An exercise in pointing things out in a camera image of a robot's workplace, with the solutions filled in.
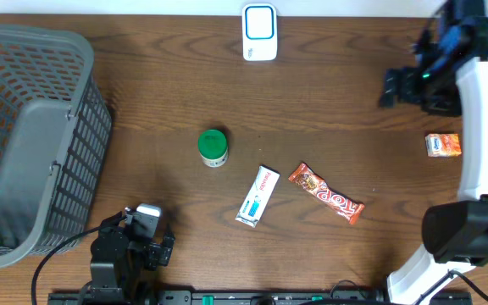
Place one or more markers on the small orange snack packet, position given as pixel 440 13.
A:
pixel 443 145

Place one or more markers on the green lid white jar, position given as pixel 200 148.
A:
pixel 213 148

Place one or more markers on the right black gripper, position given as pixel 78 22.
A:
pixel 450 106

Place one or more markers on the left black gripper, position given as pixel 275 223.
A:
pixel 160 254

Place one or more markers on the white Panadol medicine box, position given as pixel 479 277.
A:
pixel 258 197

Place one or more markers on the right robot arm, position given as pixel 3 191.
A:
pixel 455 235

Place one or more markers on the white barcode scanner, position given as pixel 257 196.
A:
pixel 259 32

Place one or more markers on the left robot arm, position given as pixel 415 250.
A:
pixel 106 280

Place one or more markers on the red Top chocolate bar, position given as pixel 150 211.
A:
pixel 318 187

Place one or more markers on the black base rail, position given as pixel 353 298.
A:
pixel 347 296

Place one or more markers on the grey plastic mesh basket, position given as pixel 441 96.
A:
pixel 54 134

